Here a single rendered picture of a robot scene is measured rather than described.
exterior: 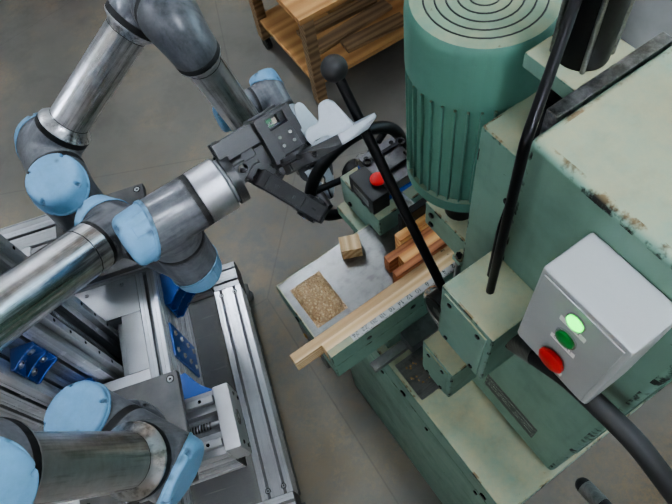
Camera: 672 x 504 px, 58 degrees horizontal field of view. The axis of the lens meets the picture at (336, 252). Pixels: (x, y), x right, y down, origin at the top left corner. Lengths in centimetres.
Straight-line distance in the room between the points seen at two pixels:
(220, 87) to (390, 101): 145
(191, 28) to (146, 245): 54
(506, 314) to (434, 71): 29
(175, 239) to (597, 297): 49
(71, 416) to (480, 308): 67
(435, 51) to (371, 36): 196
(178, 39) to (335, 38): 151
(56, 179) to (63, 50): 210
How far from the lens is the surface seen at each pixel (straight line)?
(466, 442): 118
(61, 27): 353
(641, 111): 61
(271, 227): 234
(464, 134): 76
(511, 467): 119
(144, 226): 77
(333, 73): 77
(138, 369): 142
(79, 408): 108
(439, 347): 93
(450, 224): 104
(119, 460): 90
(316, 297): 115
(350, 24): 270
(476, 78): 68
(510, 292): 73
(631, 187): 56
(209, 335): 197
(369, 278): 118
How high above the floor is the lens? 196
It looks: 61 degrees down
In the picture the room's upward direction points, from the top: 14 degrees counter-clockwise
